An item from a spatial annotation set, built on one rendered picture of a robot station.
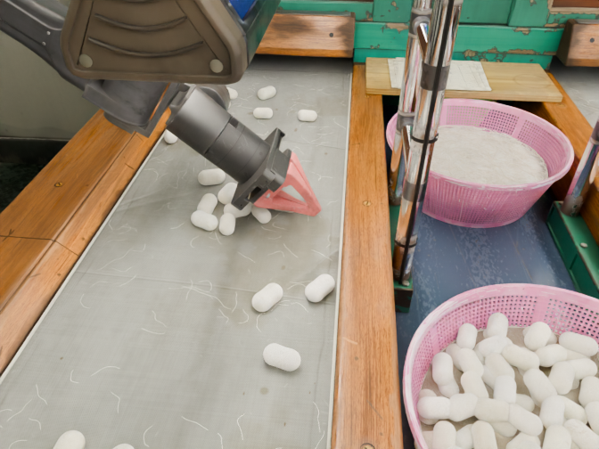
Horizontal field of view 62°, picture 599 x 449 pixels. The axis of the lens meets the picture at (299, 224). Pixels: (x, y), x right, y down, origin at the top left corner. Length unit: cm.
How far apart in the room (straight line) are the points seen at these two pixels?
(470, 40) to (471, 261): 50
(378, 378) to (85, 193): 43
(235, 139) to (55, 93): 170
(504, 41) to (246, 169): 66
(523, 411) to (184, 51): 39
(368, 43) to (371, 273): 61
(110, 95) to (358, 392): 38
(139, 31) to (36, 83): 200
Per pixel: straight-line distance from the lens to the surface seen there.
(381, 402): 43
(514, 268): 71
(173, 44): 23
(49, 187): 72
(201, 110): 55
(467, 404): 47
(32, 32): 58
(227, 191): 65
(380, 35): 103
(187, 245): 60
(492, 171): 79
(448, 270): 68
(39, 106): 227
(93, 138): 81
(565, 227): 75
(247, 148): 55
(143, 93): 55
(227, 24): 22
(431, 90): 46
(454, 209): 73
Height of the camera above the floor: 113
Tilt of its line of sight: 39 degrees down
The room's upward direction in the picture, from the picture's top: straight up
